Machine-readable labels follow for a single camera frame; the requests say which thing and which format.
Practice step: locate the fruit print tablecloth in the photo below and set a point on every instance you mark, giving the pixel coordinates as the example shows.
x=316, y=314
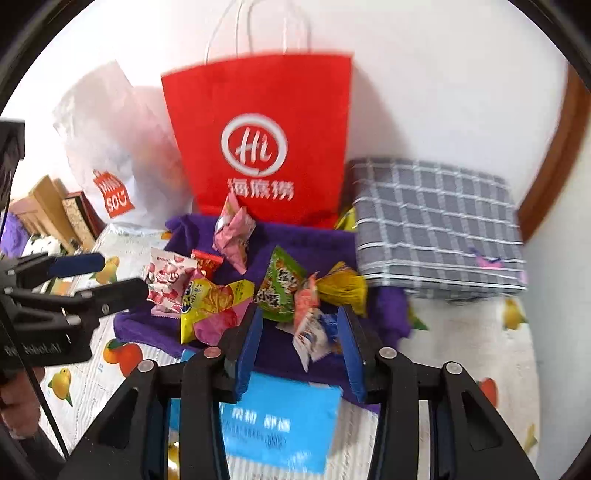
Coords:
x=461, y=332

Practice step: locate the small yellow packet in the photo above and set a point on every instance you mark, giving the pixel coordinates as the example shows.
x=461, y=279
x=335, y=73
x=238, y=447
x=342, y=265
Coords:
x=347, y=220

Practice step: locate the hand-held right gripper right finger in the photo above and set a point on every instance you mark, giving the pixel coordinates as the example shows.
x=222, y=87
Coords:
x=353, y=360

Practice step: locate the grey checked cloth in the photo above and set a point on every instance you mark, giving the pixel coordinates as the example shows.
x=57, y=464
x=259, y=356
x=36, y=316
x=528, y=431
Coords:
x=438, y=221

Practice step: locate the white plastic bag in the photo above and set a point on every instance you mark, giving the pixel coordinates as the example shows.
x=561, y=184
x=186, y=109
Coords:
x=115, y=152

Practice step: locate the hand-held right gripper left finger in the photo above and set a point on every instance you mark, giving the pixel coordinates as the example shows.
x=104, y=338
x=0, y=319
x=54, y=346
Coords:
x=249, y=355

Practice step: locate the blue white snack packet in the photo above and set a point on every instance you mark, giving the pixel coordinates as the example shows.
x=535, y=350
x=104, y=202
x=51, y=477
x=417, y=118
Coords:
x=316, y=337

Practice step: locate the light wooden furniture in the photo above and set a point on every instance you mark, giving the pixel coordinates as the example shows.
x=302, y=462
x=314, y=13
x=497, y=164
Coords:
x=46, y=203

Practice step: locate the pink white snack packet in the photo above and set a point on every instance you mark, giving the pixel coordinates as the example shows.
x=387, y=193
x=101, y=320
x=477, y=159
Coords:
x=168, y=281

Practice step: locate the person's left hand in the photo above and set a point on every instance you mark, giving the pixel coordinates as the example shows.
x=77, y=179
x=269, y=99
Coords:
x=21, y=401

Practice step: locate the dark red patterned box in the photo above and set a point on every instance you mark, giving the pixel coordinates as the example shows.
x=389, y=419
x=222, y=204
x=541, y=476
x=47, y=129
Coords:
x=81, y=221

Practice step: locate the crumpled pink snack packet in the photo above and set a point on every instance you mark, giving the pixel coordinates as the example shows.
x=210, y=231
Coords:
x=233, y=230

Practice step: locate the small orange pink packet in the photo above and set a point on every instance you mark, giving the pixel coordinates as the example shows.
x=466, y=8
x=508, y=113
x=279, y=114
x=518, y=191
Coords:
x=307, y=300

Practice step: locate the purple towel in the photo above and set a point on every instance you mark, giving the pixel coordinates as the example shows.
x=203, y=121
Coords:
x=286, y=240

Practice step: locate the yellow pink snack packet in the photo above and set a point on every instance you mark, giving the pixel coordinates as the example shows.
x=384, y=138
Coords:
x=217, y=304

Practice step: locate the light blue plastic pack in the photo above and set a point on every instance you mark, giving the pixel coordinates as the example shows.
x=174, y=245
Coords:
x=286, y=415

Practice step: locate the red paper bag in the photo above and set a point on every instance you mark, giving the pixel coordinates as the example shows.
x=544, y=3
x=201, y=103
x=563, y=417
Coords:
x=277, y=101

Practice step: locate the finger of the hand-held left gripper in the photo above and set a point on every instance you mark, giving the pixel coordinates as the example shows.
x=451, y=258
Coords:
x=92, y=300
x=74, y=265

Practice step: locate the red snack packet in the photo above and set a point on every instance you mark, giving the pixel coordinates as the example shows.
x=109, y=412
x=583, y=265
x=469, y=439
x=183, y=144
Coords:
x=207, y=263

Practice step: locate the green snack packet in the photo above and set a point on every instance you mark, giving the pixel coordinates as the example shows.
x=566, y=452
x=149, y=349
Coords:
x=277, y=286

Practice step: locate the brown wooden door frame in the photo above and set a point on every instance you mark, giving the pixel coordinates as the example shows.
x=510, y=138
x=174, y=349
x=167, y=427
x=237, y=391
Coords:
x=554, y=175

